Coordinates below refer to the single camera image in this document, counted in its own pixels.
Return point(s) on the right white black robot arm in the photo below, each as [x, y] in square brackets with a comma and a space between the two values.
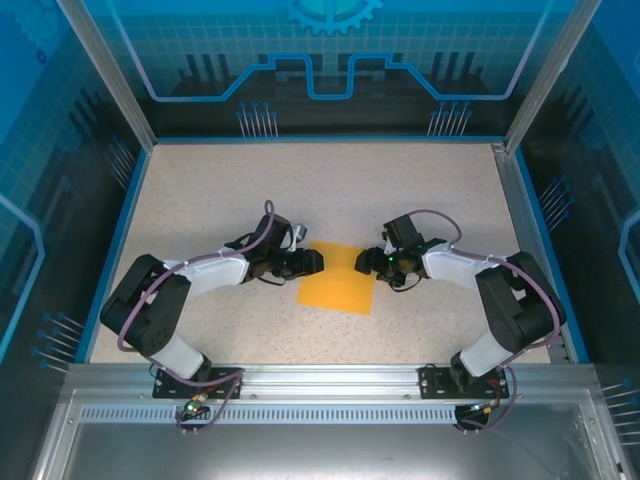
[505, 310]

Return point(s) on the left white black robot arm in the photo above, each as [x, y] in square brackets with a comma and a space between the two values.
[160, 325]

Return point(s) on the grey metal tray panel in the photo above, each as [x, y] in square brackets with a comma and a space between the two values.
[325, 455]

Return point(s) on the aluminium mounting rail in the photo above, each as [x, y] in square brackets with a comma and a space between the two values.
[330, 380]

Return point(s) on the aluminium side rail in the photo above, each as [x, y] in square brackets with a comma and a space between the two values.
[517, 200]

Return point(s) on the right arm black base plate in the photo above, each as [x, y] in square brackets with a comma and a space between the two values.
[432, 385]

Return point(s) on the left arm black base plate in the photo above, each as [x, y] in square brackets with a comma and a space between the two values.
[165, 391]

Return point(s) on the aluminium frame post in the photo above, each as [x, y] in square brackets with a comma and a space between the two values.
[551, 75]
[107, 75]

